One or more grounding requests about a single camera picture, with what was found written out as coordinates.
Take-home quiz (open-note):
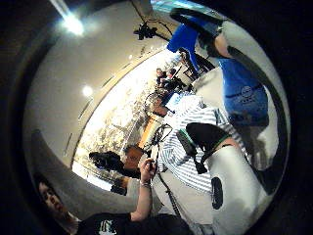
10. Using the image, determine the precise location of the black cable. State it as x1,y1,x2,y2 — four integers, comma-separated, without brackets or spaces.
148,160,182,217

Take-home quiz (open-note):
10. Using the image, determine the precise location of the brown wooden box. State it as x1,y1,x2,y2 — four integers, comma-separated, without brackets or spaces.
123,145,146,171

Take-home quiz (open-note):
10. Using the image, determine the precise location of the blue white striped cloth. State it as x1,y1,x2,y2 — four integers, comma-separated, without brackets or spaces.
157,94,248,194

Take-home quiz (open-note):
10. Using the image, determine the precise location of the blue printed bag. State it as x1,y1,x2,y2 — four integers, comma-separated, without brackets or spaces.
217,58,270,126

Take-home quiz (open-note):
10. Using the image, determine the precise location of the person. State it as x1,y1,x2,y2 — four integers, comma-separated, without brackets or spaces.
156,68,168,87
166,67,179,82
32,172,197,235

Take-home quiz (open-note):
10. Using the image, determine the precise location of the ceiling lamp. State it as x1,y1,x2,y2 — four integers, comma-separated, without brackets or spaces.
81,84,95,98
62,13,86,37

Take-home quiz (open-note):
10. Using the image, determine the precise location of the black camera device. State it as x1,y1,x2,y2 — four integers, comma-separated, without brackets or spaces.
88,150,125,172

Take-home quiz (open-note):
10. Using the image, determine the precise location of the black curved strap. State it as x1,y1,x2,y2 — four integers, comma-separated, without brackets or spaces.
226,45,290,194

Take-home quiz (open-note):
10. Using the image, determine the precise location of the black camera on mount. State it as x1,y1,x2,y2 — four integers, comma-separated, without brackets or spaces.
132,22,158,41

